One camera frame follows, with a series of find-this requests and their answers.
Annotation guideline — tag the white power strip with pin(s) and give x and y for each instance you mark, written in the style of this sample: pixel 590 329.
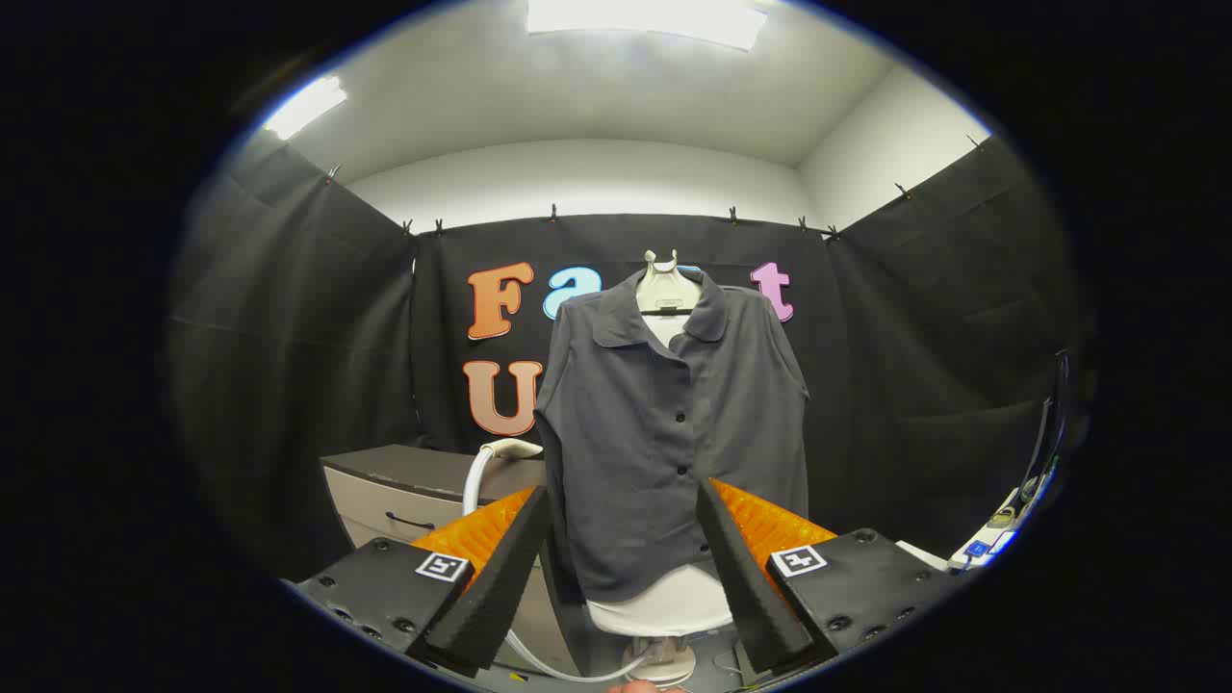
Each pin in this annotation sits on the white power strip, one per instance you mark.
pixel 982 549

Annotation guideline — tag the grey button-up shirt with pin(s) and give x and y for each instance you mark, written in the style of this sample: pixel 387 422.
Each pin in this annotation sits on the grey button-up shirt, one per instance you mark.
pixel 626 433

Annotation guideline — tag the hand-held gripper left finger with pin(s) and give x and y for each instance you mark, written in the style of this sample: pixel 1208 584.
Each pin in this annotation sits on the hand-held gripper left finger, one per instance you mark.
pixel 500 587

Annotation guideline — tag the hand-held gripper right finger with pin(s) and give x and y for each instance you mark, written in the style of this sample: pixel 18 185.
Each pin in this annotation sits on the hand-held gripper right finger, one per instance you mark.
pixel 746 587

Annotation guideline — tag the large ceiling light panel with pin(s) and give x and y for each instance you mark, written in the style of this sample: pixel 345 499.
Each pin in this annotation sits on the large ceiling light panel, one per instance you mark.
pixel 645 19

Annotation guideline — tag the row of black cloth clips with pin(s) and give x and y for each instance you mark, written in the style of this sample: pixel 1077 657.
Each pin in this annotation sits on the row of black cloth clips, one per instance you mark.
pixel 553 212

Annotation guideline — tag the grey drawer cabinet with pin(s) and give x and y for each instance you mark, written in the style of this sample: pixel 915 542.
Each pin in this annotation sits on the grey drawer cabinet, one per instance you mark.
pixel 385 496

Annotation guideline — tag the narrow ceiling light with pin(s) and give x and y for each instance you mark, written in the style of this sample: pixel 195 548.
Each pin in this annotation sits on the narrow ceiling light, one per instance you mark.
pixel 303 106

